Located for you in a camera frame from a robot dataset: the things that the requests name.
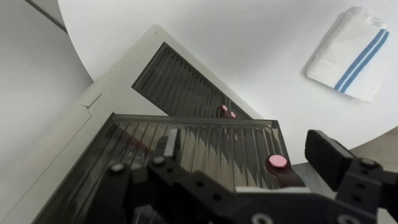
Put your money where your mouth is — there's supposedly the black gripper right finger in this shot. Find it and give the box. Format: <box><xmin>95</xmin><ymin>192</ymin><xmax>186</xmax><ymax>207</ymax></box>
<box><xmin>303</xmin><ymin>129</ymin><xmax>384</xmax><ymax>206</ymax></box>

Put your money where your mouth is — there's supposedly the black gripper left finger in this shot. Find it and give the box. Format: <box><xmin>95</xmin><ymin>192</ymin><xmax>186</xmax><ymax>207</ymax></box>
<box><xmin>148</xmin><ymin>127</ymin><xmax>196</xmax><ymax>190</ymax></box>

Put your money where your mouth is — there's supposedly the pink round door knob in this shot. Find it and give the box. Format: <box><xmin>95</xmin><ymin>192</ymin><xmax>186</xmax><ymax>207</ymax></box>
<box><xmin>266</xmin><ymin>154</ymin><xmax>306</xmax><ymax>190</ymax></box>
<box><xmin>218</xmin><ymin>104</ymin><xmax>238</xmax><ymax>120</ymax></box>

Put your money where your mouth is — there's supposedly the white dish rack tray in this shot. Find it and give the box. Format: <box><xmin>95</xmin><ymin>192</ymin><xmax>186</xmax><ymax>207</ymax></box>
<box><xmin>0</xmin><ymin>24</ymin><xmax>266</xmax><ymax>224</ymax></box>

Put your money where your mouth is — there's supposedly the white cloth with blue stripes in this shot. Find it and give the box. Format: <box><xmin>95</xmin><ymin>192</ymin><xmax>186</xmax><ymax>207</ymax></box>
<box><xmin>303</xmin><ymin>6</ymin><xmax>390</xmax><ymax>104</ymax></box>

